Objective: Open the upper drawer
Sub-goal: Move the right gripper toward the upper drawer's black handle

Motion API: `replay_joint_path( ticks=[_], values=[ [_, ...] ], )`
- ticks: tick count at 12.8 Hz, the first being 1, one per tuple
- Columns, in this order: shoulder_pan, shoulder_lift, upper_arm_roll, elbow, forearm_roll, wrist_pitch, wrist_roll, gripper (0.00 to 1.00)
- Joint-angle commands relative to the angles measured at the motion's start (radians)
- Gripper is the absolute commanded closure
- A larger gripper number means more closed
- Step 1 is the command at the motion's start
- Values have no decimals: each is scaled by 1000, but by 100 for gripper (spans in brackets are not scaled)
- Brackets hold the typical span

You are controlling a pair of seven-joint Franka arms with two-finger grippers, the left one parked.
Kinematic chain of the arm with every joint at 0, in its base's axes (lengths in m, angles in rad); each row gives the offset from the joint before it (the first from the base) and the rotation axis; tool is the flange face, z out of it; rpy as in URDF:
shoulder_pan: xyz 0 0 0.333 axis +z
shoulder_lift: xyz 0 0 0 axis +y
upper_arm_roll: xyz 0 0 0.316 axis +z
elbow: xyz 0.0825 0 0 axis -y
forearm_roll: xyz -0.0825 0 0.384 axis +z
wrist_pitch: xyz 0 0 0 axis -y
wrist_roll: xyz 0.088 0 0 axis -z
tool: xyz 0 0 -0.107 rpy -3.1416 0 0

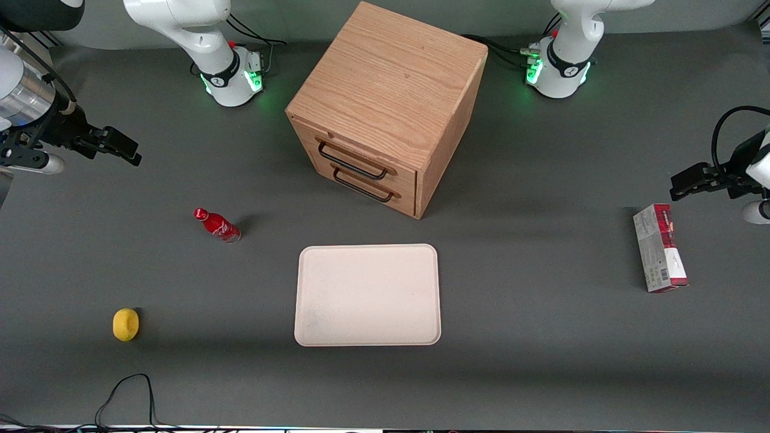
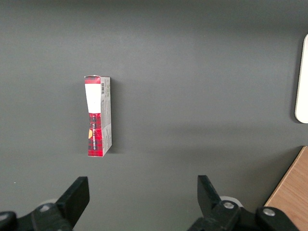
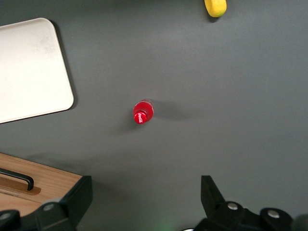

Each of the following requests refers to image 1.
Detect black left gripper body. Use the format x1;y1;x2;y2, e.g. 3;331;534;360
722;131;770;200

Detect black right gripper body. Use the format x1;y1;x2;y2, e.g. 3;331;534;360
27;107;92;159

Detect wooden drawer front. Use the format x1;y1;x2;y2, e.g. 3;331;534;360
313;161;417;218
291;117;419;194

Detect wooden drawer cabinet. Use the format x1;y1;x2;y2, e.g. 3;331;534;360
285;1;489;220

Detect red grey cardboard box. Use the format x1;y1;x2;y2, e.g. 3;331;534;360
632;203;689;294

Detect red cola bottle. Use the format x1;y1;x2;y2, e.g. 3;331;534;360
192;207;242;244

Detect yellow lemon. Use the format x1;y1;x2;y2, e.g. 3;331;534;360
112;308;140;343

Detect cream plastic tray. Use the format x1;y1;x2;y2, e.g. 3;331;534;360
294;243;442;348

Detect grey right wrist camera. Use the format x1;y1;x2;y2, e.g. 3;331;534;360
23;153;66;176

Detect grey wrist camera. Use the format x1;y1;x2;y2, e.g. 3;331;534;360
742;201;770;225
23;153;66;176

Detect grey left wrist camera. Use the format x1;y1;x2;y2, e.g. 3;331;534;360
742;201;770;225

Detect black looped gripper cable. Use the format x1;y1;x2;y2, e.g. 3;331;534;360
711;106;770;176

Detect black right arm wrist cable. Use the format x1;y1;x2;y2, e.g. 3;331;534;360
0;26;78;115

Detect black right arm base cables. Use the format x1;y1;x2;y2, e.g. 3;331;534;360
224;13;288;76

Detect black arm base cables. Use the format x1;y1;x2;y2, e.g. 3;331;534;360
224;13;288;76
462;11;564;68

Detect black cable on table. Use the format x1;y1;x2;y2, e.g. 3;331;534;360
0;373;224;433

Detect black left arm base cables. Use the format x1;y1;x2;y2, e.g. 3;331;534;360
462;11;564;68

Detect black metal drawer handle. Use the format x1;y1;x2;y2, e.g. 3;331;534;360
332;168;395;204
316;139;389;181

